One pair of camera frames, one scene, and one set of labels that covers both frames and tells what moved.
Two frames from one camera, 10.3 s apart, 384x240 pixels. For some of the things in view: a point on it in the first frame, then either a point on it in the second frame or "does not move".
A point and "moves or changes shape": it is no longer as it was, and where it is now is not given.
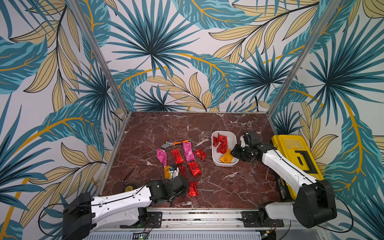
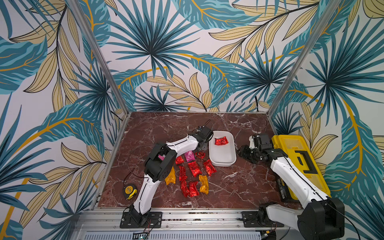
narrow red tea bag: (182, 171) does not move
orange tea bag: (227, 158) -> (204, 185)
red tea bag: (215, 141) moves or changes shape
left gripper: (181, 194) -> (204, 147)
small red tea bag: (178, 156) does not move
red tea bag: (222, 146) -> (209, 168)
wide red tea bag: (194, 168) does not move
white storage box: (222, 142) does not move
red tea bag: (193, 191) does not move
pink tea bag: (189, 154) does not move
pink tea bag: (162, 156) does not move
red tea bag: (200, 153) does not move
